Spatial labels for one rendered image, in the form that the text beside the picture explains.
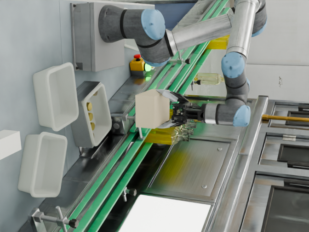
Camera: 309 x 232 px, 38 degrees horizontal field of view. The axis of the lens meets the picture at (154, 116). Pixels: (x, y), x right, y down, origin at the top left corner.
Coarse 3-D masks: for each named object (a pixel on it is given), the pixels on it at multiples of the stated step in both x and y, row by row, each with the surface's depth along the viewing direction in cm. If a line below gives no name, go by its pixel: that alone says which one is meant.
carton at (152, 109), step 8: (136, 96) 163; (144, 96) 162; (152, 96) 161; (160, 96) 167; (136, 104) 164; (144, 104) 163; (152, 104) 162; (160, 104) 167; (168, 104) 175; (136, 112) 165; (144, 112) 163; (152, 112) 162; (160, 112) 168; (168, 112) 176; (136, 120) 165; (144, 120) 164; (152, 120) 163; (160, 120) 169; (168, 120) 177
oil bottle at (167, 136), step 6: (150, 132) 205; (156, 132) 204; (162, 132) 203; (168, 132) 203; (174, 132) 202; (150, 138) 206; (156, 138) 204; (162, 138) 203; (168, 138) 202; (174, 138) 201; (168, 144) 204; (174, 144) 203
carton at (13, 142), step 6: (0, 132) 141; (6, 132) 141; (12, 132) 141; (18, 132) 142; (0, 138) 135; (6, 138) 137; (12, 138) 139; (18, 138) 142; (0, 144) 134; (6, 144) 137; (12, 144) 139; (18, 144) 142; (0, 150) 134; (6, 150) 137; (12, 150) 140; (18, 150) 142; (0, 156) 135; (6, 156) 137
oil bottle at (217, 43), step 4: (212, 40) 293; (216, 40) 292; (220, 40) 291; (224, 40) 290; (228, 40) 290; (208, 44) 293; (212, 44) 292; (216, 44) 291; (220, 44) 290; (224, 44) 289; (208, 48) 294; (212, 48) 293; (216, 48) 292; (220, 48) 291; (224, 48) 290
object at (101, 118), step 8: (96, 88) 180; (104, 88) 186; (88, 96) 175; (96, 96) 189; (104, 96) 188; (96, 104) 191; (104, 104) 190; (88, 112) 190; (96, 112) 193; (104, 112) 192; (88, 120) 176; (96, 120) 196; (104, 120) 194; (88, 128) 178; (96, 128) 194; (104, 128) 193; (96, 136) 188; (104, 136) 190; (96, 144) 183
